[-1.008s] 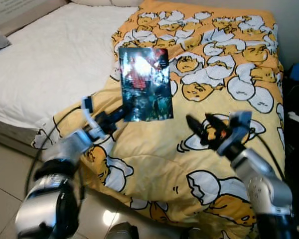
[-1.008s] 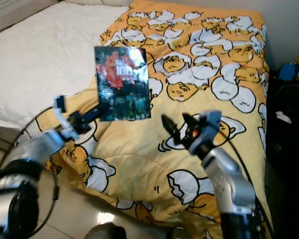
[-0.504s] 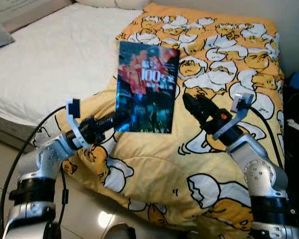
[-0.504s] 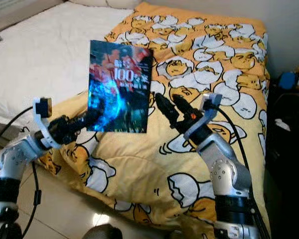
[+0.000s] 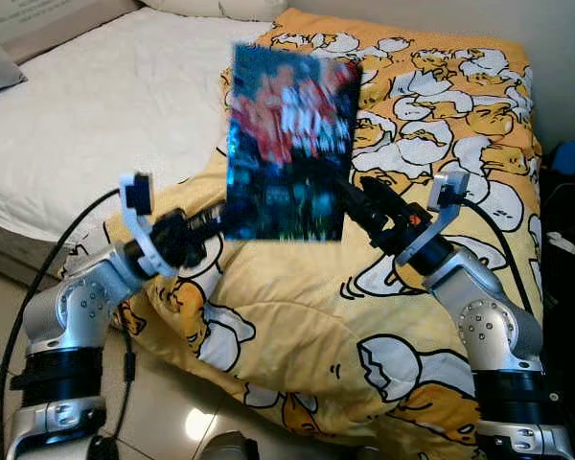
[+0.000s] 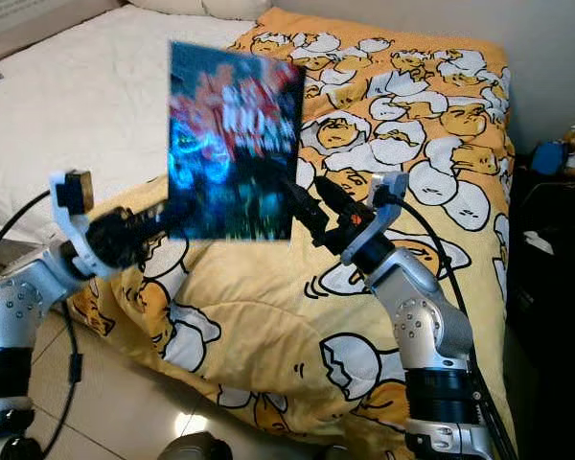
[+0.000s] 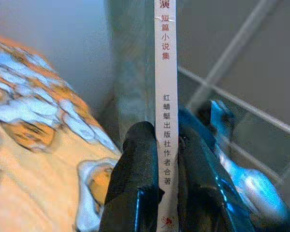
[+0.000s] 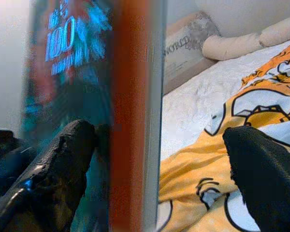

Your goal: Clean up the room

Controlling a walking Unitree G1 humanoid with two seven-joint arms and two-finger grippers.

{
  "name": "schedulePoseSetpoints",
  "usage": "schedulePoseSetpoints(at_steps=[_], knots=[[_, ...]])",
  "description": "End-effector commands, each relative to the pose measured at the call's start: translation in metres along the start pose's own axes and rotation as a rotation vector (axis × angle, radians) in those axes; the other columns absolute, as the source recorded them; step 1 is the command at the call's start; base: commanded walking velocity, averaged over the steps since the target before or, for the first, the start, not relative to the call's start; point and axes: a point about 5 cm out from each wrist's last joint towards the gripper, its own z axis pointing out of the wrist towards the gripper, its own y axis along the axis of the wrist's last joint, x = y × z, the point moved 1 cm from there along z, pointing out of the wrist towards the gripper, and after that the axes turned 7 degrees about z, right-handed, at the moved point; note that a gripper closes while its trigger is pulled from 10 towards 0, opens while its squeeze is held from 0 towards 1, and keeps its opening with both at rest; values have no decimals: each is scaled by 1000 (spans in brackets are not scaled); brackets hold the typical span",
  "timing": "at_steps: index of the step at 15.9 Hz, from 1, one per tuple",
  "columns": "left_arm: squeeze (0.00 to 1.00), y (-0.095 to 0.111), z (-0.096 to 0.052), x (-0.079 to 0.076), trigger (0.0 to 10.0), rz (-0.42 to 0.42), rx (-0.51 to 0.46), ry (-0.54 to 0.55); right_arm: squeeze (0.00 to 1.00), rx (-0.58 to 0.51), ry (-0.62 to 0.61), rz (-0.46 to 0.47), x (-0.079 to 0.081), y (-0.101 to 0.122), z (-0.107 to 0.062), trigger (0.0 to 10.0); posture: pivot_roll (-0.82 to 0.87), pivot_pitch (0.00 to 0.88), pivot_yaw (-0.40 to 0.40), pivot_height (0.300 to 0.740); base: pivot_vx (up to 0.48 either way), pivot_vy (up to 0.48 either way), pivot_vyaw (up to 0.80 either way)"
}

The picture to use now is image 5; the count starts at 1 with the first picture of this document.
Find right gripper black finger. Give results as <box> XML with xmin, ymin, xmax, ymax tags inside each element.
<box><xmin>358</xmin><ymin>174</ymin><xmax>409</xmax><ymax>221</ymax></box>
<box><xmin>337</xmin><ymin>180</ymin><xmax>388</xmax><ymax>242</ymax></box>

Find dark red cover book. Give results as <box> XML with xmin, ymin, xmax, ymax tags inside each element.
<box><xmin>225</xmin><ymin>43</ymin><xmax>362</xmax><ymax>242</ymax></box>

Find yellow egg print quilt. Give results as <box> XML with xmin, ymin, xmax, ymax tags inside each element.
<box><xmin>105</xmin><ymin>8</ymin><xmax>547</xmax><ymax>460</ymax></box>

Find white quilted mattress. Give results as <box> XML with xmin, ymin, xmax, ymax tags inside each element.
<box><xmin>0</xmin><ymin>5</ymin><xmax>274</xmax><ymax>288</ymax></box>

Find beige bolster pillow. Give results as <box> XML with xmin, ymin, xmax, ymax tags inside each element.
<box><xmin>139</xmin><ymin>0</ymin><xmax>290</xmax><ymax>22</ymax></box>

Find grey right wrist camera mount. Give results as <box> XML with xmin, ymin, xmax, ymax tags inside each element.
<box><xmin>426</xmin><ymin>171</ymin><xmax>472</xmax><ymax>241</ymax></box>

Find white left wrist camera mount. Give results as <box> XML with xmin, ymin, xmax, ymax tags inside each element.
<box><xmin>118</xmin><ymin>172</ymin><xmax>178</xmax><ymax>279</ymax></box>

